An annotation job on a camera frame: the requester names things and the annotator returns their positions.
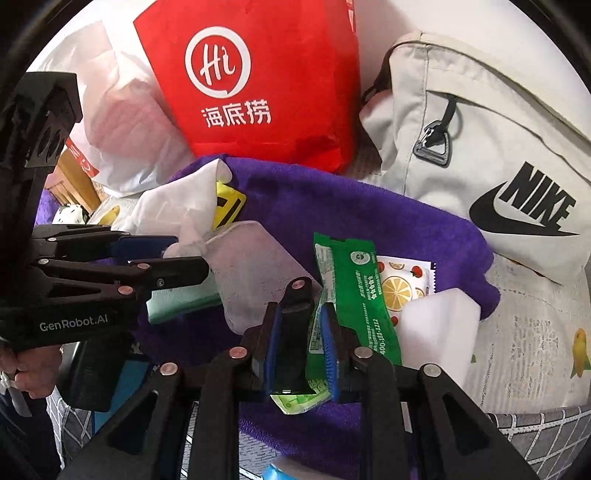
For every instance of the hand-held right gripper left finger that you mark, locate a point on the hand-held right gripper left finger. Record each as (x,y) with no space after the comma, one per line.
(272,337)

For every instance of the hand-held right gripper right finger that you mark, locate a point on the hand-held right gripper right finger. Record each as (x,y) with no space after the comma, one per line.
(330,346)

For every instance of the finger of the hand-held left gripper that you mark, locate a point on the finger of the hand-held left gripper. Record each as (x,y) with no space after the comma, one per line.
(180,272)
(143,247)

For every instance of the mint green cloth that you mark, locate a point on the mint green cloth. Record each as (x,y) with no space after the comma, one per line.
(184,300)

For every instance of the grey translucent fabric pouch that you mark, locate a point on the grey translucent fabric pouch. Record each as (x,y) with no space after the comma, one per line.
(258,263)

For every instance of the yellow mini pouch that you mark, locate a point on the yellow mini pouch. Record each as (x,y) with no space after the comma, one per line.
(228,207)

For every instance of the fruit print sachet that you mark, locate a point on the fruit print sachet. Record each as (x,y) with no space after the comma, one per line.
(401,286)

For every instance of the white sponge block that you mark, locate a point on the white sponge block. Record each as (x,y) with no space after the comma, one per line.
(438,332)

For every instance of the person's left forearm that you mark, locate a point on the person's left forearm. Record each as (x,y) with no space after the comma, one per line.
(18,443)

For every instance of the person's left hand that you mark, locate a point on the person's left hand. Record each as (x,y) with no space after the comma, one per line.
(32,378)

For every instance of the wooden headboard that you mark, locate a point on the wooden headboard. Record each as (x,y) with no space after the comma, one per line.
(74,184)

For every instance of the white plastic shopping bag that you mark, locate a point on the white plastic shopping bag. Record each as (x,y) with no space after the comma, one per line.
(129,115)

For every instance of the blue tissue pack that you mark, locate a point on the blue tissue pack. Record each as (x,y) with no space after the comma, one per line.
(281,473)

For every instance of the purple towel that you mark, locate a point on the purple towel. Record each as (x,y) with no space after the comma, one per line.
(323,207)

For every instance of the red paper bag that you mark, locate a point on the red paper bag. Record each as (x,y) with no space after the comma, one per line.
(300,92)

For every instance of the grey waist bag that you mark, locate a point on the grey waist bag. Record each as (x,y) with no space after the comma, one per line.
(485,138)

